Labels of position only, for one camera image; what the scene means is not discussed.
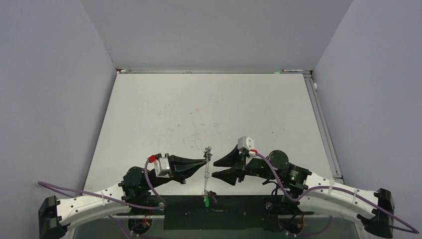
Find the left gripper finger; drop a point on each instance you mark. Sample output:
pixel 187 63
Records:
pixel 181 161
pixel 181 172

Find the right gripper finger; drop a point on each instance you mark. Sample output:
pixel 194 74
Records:
pixel 233 175
pixel 233 159

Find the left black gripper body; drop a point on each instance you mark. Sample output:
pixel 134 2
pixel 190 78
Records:
pixel 158 181

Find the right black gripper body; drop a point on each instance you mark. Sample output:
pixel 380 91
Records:
pixel 256 167

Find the large silver keyring plate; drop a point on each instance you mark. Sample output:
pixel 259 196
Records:
pixel 207 171

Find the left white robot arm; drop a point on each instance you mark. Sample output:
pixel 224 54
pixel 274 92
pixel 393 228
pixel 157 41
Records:
pixel 137 191

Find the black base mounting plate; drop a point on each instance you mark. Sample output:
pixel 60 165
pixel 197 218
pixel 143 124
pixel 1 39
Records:
pixel 235 212

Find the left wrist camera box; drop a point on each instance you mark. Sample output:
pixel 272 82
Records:
pixel 161 165

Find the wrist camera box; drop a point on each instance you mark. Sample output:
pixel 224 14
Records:
pixel 161 165
pixel 246 145

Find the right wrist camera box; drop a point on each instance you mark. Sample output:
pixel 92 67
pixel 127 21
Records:
pixel 246 145

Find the aluminium frame rail right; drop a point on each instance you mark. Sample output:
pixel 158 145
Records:
pixel 323 128

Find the aluminium frame rail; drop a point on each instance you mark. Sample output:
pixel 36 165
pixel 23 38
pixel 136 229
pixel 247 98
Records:
pixel 323 128
pixel 233 71

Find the aluminium frame rail back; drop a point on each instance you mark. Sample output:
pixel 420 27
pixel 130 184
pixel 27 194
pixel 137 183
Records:
pixel 233 71

